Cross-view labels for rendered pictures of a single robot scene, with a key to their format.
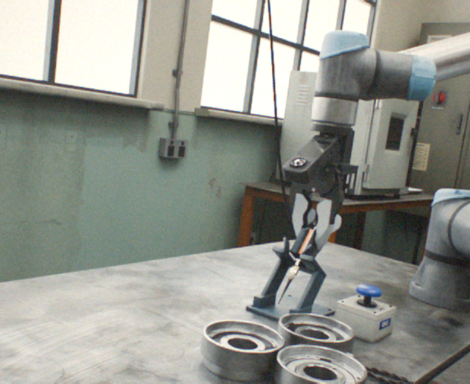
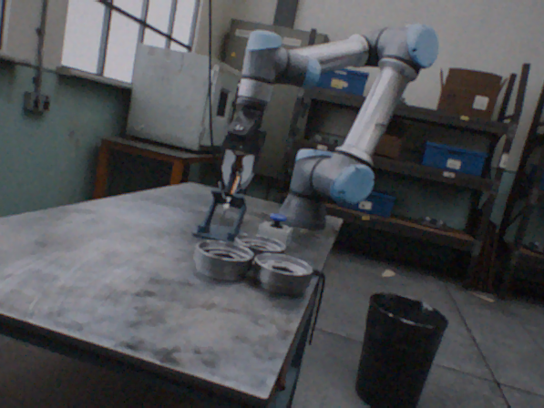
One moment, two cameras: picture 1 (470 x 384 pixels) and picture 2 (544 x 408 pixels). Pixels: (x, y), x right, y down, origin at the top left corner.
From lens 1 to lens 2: 0.28 m
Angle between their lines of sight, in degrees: 28
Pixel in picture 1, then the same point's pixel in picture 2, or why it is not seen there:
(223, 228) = (80, 175)
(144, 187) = (9, 137)
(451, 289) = (308, 215)
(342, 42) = (267, 40)
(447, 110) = not seen: hidden behind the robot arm
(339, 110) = (262, 90)
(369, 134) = (205, 103)
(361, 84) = (276, 73)
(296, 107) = (145, 75)
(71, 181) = not seen: outside the picture
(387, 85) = (292, 76)
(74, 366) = (112, 281)
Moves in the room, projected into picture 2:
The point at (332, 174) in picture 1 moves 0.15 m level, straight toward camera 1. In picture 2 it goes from (256, 137) to (274, 143)
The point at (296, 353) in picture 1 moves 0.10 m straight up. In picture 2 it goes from (261, 259) to (272, 207)
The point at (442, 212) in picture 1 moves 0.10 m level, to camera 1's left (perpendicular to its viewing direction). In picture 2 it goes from (304, 165) to (274, 160)
